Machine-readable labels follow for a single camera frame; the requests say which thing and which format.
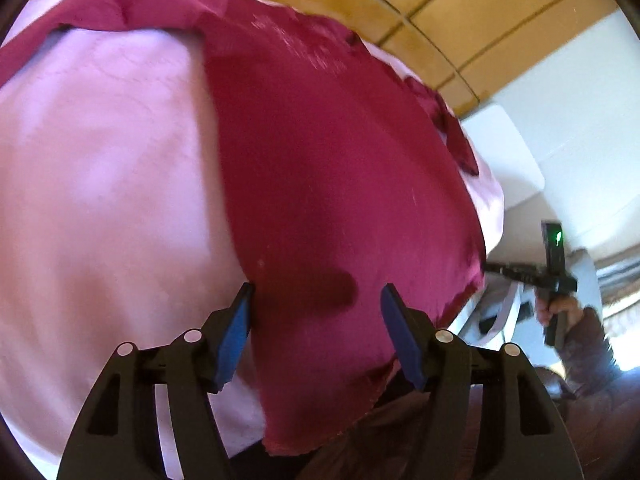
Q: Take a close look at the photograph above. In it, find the person's right hand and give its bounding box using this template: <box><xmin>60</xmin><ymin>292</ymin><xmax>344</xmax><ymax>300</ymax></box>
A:
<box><xmin>535</xmin><ymin>294</ymin><xmax>586</xmax><ymax>333</ymax></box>

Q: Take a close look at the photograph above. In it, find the white board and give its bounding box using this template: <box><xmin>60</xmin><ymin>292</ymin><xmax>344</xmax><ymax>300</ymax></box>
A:
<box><xmin>459</xmin><ymin>102</ymin><xmax>546</xmax><ymax>211</ymax></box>

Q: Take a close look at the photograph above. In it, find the patterned curtain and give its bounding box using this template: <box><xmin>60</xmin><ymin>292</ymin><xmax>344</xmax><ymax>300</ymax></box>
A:
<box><xmin>592</xmin><ymin>247</ymin><xmax>640</xmax><ymax>366</ymax></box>

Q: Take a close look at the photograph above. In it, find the pink bed sheet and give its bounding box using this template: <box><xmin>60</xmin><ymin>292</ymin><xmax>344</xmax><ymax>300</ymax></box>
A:
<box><xmin>0</xmin><ymin>0</ymin><xmax>506</xmax><ymax>480</ymax></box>

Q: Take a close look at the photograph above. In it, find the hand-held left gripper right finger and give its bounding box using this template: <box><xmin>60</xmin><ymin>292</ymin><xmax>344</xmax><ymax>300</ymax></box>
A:
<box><xmin>380</xmin><ymin>283</ymin><xmax>581</xmax><ymax>480</ymax></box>

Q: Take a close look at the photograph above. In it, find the person's brown clothing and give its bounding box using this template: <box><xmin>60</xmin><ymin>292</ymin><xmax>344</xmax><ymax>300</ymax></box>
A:
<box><xmin>295</xmin><ymin>360</ymin><xmax>633</xmax><ymax>480</ymax></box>

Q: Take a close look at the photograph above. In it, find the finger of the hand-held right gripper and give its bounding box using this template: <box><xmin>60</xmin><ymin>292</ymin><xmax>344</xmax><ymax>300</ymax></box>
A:
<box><xmin>484</xmin><ymin>260</ymin><xmax>536</xmax><ymax>287</ymax></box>

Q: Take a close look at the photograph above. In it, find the person's right forearm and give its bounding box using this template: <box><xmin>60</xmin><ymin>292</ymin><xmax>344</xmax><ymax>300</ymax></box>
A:
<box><xmin>554</xmin><ymin>305</ymin><xmax>625</xmax><ymax>402</ymax></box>

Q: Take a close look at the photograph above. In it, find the dark red garment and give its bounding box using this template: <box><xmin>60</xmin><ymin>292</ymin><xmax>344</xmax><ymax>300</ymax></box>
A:
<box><xmin>0</xmin><ymin>0</ymin><xmax>487</xmax><ymax>457</ymax></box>

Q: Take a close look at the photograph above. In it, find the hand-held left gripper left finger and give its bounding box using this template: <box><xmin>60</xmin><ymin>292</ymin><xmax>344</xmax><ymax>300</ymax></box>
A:
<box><xmin>56</xmin><ymin>282</ymin><xmax>257</xmax><ymax>480</ymax></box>

